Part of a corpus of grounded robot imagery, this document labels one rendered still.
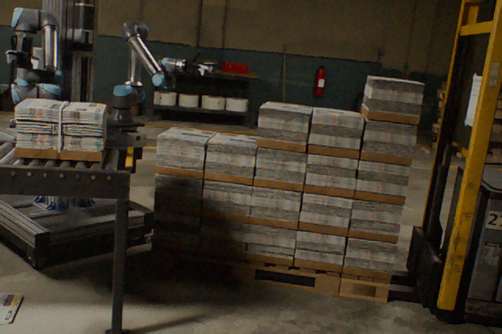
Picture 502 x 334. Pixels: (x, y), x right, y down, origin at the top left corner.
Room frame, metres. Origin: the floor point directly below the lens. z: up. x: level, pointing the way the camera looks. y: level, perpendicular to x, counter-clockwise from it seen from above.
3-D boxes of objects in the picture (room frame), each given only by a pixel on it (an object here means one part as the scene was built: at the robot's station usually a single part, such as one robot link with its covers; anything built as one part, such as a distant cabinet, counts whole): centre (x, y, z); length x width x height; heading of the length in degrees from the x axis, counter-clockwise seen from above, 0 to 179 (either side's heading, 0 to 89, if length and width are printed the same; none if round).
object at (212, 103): (9.18, 1.10, 0.55); 1.80 x 0.70 x 1.09; 104
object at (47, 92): (3.06, 1.26, 0.98); 0.13 x 0.12 x 0.14; 113
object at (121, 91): (3.44, 0.93, 0.98); 0.13 x 0.12 x 0.14; 165
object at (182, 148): (3.17, 0.01, 0.42); 1.17 x 0.39 x 0.83; 85
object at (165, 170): (3.16, 0.01, 0.40); 1.16 x 0.38 x 0.51; 85
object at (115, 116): (3.44, 0.93, 0.87); 0.15 x 0.15 x 0.10
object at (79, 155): (2.46, 0.83, 0.83); 0.29 x 0.16 x 0.04; 14
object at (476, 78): (3.07, -1.16, 1.27); 0.57 x 0.01 x 0.65; 175
